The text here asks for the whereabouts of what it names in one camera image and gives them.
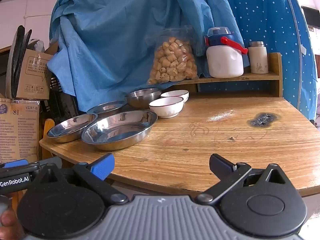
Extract blue cloth garment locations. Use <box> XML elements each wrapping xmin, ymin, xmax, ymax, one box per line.
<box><xmin>47</xmin><ymin>0</ymin><xmax>250</xmax><ymax>112</ymax></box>

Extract cardboard boxes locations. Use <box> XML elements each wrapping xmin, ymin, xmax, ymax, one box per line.
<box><xmin>49</xmin><ymin>77</ymin><xmax>80</xmax><ymax>120</ymax></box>

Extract medium steel plate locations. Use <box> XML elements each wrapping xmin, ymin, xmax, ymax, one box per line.
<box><xmin>47</xmin><ymin>114</ymin><xmax>98</xmax><ymax>143</ymax></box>

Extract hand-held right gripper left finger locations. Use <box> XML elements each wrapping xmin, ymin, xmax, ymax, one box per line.
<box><xmin>37</xmin><ymin>153</ymin><xmax>129</xmax><ymax>204</ymax></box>

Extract person's left hand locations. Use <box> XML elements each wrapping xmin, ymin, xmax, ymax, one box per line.
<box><xmin>0</xmin><ymin>208</ymin><xmax>25</xmax><ymax>240</ymax></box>

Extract small steel plate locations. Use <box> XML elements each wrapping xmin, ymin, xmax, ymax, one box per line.
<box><xmin>86</xmin><ymin>100</ymin><xmax>128</xmax><ymax>118</ymax></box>

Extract wooden chair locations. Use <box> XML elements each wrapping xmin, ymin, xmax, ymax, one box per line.
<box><xmin>41</xmin><ymin>119</ymin><xmax>63</xmax><ymax>160</ymax></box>

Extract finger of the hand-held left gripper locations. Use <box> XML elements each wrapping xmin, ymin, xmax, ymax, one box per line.
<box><xmin>0</xmin><ymin>159</ymin><xmax>42</xmax><ymax>172</ymax></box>

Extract brown cardboard box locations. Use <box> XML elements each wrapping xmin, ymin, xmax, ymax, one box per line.
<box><xmin>15</xmin><ymin>49</ymin><xmax>54</xmax><ymax>100</ymax></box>

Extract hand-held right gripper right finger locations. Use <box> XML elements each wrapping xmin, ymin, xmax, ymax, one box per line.
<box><xmin>196</xmin><ymin>154</ymin><xmax>288</xmax><ymax>204</ymax></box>

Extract white bottle with blue lid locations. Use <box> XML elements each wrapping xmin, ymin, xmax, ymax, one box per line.
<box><xmin>204</xmin><ymin>27</ymin><xmax>248</xmax><ymax>78</ymax></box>

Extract large steel plate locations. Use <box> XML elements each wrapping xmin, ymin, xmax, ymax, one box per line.
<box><xmin>81</xmin><ymin>110</ymin><xmax>158</xmax><ymax>151</ymax></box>

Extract printed white-labelled cardboard box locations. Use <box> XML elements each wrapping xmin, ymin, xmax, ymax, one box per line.
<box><xmin>0</xmin><ymin>97</ymin><xmax>42</xmax><ymax>164</ymax></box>

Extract white thermos cup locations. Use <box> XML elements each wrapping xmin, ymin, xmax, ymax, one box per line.
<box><xmin>248</xmin><ymin>41</ymin><xmax>269</xmax><ymax>74</ymax></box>

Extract clear bag of puffed snacks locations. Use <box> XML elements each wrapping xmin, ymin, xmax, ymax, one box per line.
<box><xmin>146</xmin><ymin>25</ymin><xmax>199</xmax><ymax>85</ymax></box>

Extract black flat case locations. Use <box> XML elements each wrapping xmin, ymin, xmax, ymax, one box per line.
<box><xmin>6</xmin><ymin>26</ymin><xmax>33</xmax><ymax>99</ymax></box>

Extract wooden desk shelf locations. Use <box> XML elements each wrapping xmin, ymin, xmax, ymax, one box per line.
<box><xmin>172</xmin><ymin>52</ymin><xmax>283</xmax><ymax>98</ymax></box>

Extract white red-rimmed ceramic bowl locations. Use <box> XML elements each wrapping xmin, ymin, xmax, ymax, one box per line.
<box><xmin>160</xmin><ymin>90</ymin><xmax>190</xmax><ymax>104</ymax></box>
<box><xmin>149</xmin><ymin>96</ymin><xmax>185</xmax><ymax>119</ymax></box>

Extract blue white-dotted fabric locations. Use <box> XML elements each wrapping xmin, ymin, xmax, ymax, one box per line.
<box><xmin>197</xmin><ymin>0</ymin><xmax>318</xmax><ymax>122</ymax></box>

